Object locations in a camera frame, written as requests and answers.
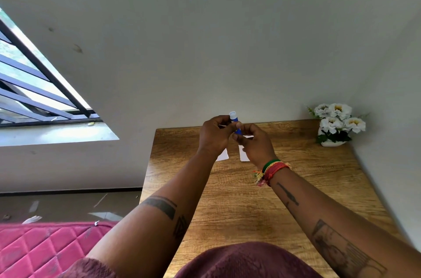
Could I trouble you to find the person's right hand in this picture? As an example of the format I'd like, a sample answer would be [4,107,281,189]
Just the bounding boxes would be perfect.
[232,123,278,172]

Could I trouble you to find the person's left hand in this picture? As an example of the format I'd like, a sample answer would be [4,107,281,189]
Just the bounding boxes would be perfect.
[196,115,243,158]

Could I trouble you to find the blue glue stick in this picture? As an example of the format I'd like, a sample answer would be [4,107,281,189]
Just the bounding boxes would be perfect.
[228,111,243,136]

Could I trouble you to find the person's left forearm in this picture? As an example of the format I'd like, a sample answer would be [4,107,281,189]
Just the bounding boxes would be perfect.
[87,151,218,278]

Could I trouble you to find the person's right forearm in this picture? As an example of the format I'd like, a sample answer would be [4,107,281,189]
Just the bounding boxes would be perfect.
[269,168,421,278]

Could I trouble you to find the white flower pot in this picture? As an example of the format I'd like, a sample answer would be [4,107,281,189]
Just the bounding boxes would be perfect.
[317,127,346,147]

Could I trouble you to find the white artificial flowers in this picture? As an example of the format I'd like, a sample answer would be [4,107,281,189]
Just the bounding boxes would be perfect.
[307,103,367,143]

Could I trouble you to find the maroon fleece garment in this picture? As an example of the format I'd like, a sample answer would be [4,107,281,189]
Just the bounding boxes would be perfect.
[57,241,325,278]

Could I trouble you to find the pink quilted mattress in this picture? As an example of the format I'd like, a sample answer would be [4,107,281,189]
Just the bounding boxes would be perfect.
[0,221,119,278]

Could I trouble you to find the red green woven bracelets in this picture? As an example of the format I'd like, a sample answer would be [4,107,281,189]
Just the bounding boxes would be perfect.
[252,158,292,187]

